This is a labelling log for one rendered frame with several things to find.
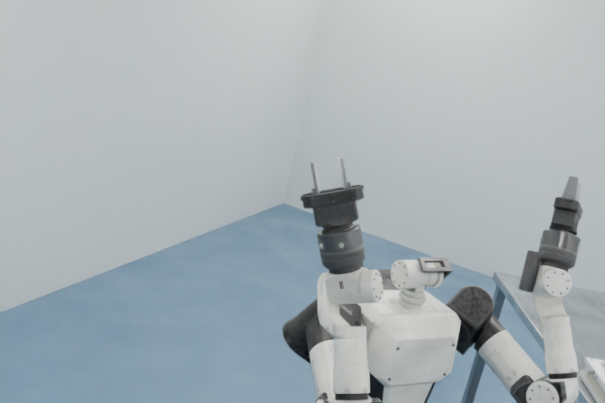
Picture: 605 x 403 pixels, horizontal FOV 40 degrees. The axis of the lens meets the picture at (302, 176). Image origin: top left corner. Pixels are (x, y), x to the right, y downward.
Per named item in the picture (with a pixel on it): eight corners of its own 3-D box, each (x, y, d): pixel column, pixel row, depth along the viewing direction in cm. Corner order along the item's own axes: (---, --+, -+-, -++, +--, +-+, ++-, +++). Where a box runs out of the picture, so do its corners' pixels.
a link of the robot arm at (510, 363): (529, 433, 191) (468, 356, 202) (552, 424, 201) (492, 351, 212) (564, 401, 187) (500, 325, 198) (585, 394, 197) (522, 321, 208)
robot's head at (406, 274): (385, 290, 195) (394, 255, 193) (419, 289, 200) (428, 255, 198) (401, 302, 190) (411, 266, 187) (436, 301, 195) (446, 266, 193)
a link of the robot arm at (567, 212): (593, 214, 204) (582, 261, 202) (553, 206, 209) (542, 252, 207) (588, 201, 193) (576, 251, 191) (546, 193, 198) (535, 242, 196)
